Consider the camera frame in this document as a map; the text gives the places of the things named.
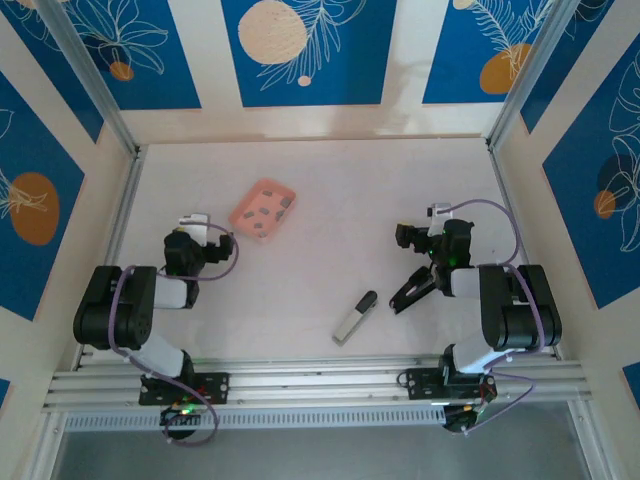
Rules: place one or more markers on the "pink plastic tray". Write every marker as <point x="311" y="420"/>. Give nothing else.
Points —
<point x="250" y="227"/>

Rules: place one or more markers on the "black stapler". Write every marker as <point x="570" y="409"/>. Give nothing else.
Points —
<point x="397" y="302"/>

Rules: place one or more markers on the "white stapler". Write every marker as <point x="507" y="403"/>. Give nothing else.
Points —
<point x="350" y="322"/>

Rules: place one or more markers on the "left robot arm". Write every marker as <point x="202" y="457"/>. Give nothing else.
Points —
<point x="115" y="310"/>

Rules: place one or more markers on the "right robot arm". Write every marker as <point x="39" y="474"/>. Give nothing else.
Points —
<point x="525" y="310"/>

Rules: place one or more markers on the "black controller board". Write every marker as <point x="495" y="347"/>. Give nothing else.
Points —
<point x="465" y="417"/>
<point x="180" y="417"/>

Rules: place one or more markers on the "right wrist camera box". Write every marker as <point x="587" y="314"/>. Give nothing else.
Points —
<point x="441" y="215"/>

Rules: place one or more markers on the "aluminium side rail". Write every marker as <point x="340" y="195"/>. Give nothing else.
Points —
<point x="125" y="215"/>
<point x="502" y="180"/>

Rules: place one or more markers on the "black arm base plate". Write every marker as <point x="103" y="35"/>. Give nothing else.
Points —
<point x="420" y="382"/>
<point x="215" y="387"/>

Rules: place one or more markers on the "aluminium corner post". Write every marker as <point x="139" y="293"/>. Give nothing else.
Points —
<point x="530" y="75"/>
<point x="90" y="75"/>

